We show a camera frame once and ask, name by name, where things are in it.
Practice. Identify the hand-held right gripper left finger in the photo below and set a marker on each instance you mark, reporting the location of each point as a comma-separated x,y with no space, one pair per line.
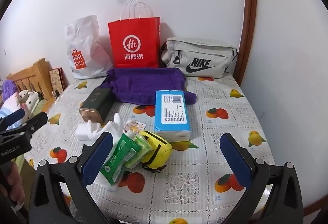
98,157

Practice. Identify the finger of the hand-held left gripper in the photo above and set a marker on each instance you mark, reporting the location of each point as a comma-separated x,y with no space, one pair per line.
34,122
15,115

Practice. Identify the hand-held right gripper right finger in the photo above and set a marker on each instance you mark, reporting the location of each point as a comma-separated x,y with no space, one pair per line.
235,160

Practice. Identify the dark green wet wipes pack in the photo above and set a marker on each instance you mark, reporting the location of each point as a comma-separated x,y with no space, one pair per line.
119,160

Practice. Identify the orange slice sticker pack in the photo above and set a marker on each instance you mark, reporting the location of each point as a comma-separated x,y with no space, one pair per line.
133,127

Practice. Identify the yellow black pouch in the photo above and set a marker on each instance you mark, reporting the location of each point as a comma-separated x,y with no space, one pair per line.
158,149

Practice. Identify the person's left hand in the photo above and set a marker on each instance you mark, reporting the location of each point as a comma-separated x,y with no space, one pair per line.
18,183

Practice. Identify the white flowered plush toy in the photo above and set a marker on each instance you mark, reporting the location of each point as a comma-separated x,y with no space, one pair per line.
29,98

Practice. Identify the purple plush toy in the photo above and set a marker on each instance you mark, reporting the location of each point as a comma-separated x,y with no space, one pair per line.
7,88

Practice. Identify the wooden bed headboard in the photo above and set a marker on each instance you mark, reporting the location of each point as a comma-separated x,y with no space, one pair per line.
33,74

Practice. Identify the dark green gold box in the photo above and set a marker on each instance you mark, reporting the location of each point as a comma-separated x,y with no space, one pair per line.
98,101

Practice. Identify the blue tissue pack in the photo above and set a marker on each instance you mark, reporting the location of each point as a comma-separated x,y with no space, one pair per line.
172,111

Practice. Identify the purple towel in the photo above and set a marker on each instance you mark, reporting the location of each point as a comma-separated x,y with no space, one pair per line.
138,83

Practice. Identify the white plastic shopping bag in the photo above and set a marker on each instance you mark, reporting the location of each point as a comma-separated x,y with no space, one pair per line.
84,42

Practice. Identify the grey waist bag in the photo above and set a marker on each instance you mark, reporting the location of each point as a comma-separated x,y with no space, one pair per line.
205,52

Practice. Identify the red paper shopping bag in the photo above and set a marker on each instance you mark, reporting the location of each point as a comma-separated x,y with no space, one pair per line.
133,42

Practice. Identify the patterned picture frame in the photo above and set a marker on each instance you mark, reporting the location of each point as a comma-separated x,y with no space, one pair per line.
56,79

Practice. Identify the brown wooden door frame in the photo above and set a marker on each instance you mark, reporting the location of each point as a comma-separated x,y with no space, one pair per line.
247,21

